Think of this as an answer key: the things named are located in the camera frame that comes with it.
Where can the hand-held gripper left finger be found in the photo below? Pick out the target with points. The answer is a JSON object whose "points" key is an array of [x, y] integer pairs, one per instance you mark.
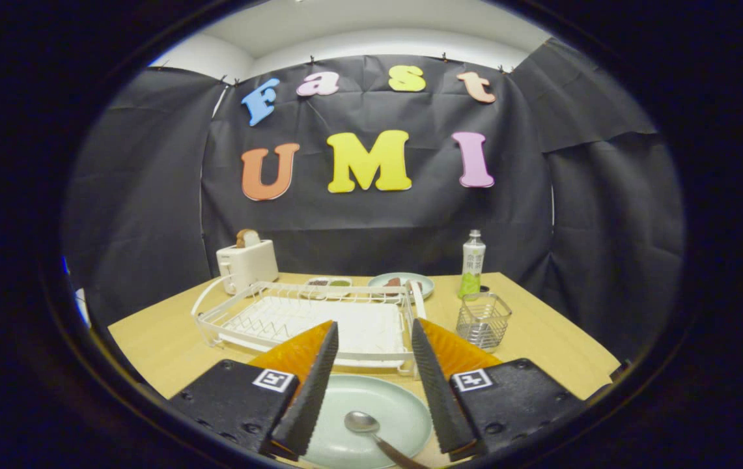
{"points": [[309, 397]]}

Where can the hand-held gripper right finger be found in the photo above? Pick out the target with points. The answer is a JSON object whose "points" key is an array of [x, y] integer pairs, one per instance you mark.
{"points": [[439, 397]]}

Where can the pale green plate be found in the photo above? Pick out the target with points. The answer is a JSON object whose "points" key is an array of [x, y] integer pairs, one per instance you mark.
{"points": [[400, 407]]}

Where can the small pale blue plate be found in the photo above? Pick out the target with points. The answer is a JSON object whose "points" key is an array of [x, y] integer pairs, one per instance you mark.
{"points": [[424, 284]]}

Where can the white divided grain dish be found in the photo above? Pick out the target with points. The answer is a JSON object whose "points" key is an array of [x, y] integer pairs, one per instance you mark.
{"points": [[329, 284]]}

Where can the brown meat piece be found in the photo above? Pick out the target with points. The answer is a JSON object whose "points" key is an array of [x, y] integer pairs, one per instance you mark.
{"points": [[414, 284], [393, 283]]}

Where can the green and white bottle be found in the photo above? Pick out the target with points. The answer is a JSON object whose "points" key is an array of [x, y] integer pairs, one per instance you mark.
{"points": [[473, 264]]}

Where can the white toaster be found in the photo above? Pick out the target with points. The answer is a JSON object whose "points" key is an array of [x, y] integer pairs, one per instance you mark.
{"points": [[251, 264]]}

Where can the brown bread slice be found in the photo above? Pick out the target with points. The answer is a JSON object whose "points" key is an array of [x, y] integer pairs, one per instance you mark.
{"points": [[247, 238]]}

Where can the black backdrop cloth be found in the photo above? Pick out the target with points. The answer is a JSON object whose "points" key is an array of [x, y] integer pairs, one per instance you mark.
{"points": [[605, 228]]}

